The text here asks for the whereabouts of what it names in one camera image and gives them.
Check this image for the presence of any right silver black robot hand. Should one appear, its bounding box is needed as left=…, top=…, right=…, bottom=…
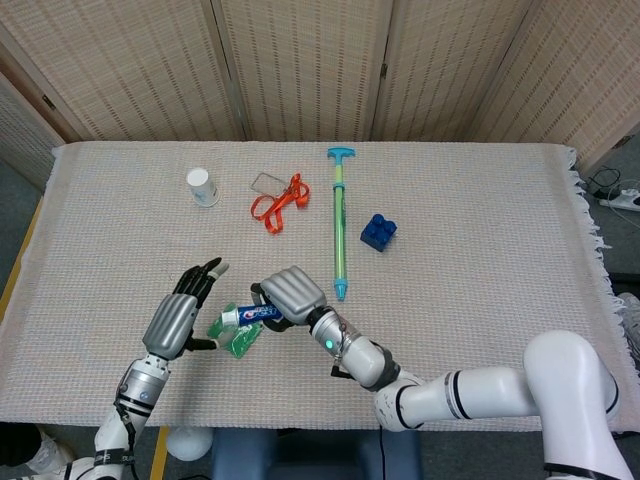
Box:
left=249, top=265, right=329, bottom=334

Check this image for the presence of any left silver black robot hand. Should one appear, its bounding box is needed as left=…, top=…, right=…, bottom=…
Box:
left=142, top=257, right=230, bottom=361

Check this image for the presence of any blue white toothpaste tube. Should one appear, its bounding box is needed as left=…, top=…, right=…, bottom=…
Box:
left=219, top=301, right=286, bottom=329

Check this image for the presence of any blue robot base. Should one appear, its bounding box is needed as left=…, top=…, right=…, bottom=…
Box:
left=209, top=428, right=424, bottom=480

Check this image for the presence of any green foil sachet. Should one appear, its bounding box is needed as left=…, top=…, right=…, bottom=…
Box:
left=207, top=302, right=266, bottom=359

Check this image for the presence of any teal green water pump toy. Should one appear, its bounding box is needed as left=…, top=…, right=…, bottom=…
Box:
left=326, top=146, right=357, bottom=302

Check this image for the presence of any blue building block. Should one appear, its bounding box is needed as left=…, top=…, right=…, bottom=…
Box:
left=359, top=213, right=399, bottom=253

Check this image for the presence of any clear badge holder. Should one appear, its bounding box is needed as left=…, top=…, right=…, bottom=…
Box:
left=250, top=172, right=291, bottom=197

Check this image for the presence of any white round ball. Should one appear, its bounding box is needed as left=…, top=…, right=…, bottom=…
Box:
left=165, top=426, right=214, bottom=461

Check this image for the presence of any white paper cup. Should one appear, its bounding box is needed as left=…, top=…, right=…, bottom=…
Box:
left=185, top=168, right=222, bottom=208

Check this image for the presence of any white sneaker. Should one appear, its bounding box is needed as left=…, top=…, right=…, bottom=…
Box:
left=24, top=428, right=77, bottom=477

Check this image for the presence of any pale woven tablecloth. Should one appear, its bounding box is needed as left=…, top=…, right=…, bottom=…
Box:
left=0, top=140, right=621, bottom=434

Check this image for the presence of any bamboo folding screen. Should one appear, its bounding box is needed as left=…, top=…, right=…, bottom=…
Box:
left=0, top=0, right=640, bottom=191

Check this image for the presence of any white power strip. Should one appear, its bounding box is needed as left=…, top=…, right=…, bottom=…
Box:
left=597, top=186, right=640, bottom=213

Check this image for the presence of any orange lanyard ribbon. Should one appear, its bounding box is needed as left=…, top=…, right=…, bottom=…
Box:
left=250, top=172, right=311, bottom=236

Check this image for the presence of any black cable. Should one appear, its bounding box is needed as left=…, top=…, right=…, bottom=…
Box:
left=586, top=167, right=624, bottom=196

